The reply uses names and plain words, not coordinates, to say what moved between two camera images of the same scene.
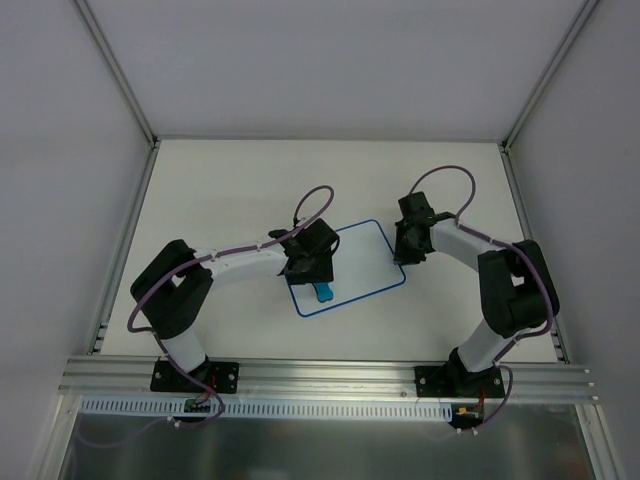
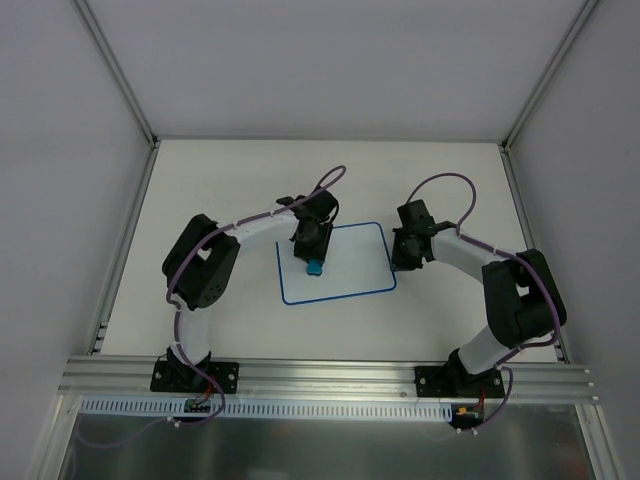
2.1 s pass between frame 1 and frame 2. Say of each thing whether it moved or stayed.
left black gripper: moved
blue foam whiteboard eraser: moved
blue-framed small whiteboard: moved
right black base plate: stayed
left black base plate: stayed
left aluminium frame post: stayed
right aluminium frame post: stayed
